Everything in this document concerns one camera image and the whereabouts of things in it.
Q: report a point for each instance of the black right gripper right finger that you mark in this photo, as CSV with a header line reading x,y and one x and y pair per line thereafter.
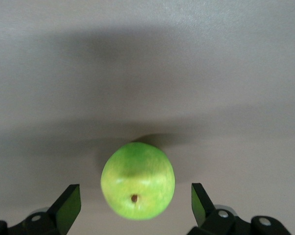
x,y
218,220

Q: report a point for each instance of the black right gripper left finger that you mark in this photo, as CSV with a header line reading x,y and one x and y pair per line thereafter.
x,y
52,220

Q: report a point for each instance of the green apple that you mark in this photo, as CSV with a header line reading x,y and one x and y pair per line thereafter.
x,y
137,181

